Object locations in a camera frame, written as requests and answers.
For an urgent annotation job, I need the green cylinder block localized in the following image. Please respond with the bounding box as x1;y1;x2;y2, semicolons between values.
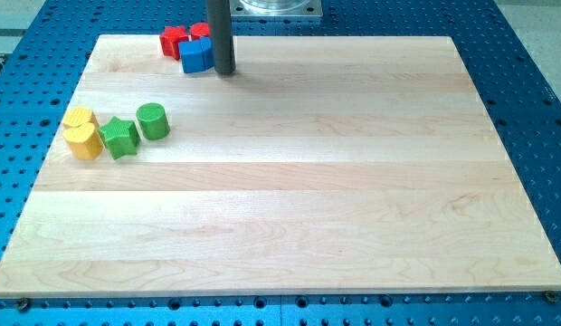
136;102;170;140

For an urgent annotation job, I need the blue cube block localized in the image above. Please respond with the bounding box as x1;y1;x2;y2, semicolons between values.
178;41;204;73

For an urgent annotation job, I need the red round block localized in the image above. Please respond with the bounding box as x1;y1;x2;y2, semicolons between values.
189;22;211;41

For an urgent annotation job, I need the green star block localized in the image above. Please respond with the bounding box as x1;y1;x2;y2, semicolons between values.
98;116;140;159

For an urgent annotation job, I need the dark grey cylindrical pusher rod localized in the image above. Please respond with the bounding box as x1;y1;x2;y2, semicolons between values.
205;0;236;75

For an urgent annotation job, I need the red star block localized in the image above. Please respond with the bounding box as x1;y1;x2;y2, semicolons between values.
159;25;189;61

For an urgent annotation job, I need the yellow heart block front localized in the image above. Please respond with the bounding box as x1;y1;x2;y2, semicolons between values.
62;122;103;160

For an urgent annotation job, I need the yellow block rear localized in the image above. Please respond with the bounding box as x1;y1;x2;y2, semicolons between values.
62;106;100;129

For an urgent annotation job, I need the blue perforated metal table plate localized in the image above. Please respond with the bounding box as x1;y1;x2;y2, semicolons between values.
0;0;561;325

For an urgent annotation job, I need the left board corner screw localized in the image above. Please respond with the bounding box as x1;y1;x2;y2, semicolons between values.
14;298;31;312

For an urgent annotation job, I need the board corner screw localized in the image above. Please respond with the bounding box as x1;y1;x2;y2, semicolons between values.
14;298;31;312
543;291;559;304

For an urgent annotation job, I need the right board corner screw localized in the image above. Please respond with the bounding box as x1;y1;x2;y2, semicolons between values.
543;291;559;304

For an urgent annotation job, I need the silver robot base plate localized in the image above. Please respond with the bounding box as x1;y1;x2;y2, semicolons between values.
229;0;323;19

